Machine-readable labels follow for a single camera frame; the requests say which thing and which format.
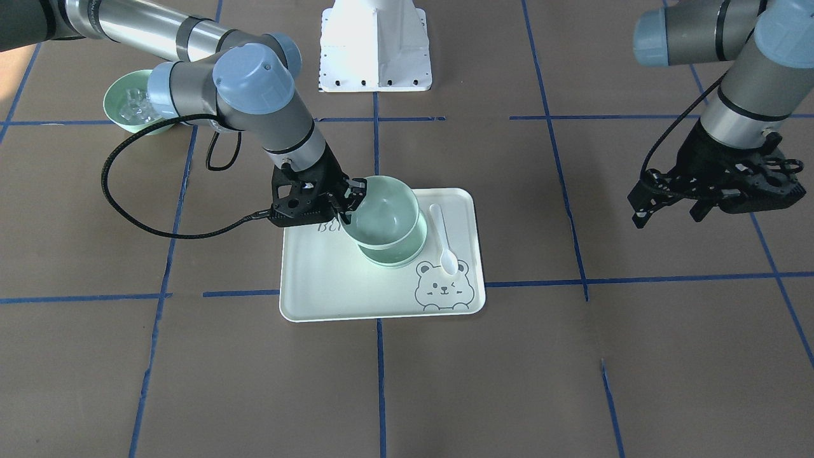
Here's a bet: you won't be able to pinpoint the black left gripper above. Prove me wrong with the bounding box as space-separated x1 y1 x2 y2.
628 122 806 229

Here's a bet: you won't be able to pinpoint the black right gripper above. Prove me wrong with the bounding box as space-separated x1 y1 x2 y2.
268 146 368 227

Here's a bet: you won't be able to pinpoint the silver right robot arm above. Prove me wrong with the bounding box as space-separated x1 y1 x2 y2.
1 1 366 227

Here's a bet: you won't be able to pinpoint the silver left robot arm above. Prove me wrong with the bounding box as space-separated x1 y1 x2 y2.
628 1 813 228

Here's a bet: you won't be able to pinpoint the green bowl on tray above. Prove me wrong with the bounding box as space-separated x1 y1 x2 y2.
358 212 427 268

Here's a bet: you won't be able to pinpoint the cream bear tray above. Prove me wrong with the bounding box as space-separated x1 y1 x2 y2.
279 188 486 322

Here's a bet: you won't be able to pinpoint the white plastic spoon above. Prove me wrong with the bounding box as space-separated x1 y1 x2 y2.
429 204 459 276

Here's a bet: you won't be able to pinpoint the clear ice cubes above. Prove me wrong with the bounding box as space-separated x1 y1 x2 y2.
118 88 161 125

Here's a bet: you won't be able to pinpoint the green bowl with ice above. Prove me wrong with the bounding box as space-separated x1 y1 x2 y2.
102 69 165 134

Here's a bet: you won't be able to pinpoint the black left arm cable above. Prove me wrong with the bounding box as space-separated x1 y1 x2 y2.
640 71 728 182

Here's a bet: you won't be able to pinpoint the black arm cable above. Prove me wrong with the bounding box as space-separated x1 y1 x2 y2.
640 71 728 182
100 113 274 240

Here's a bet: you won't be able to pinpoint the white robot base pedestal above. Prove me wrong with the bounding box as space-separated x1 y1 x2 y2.
318 1 433 93

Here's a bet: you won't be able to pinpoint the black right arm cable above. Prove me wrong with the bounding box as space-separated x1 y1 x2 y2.
100 113 274 240

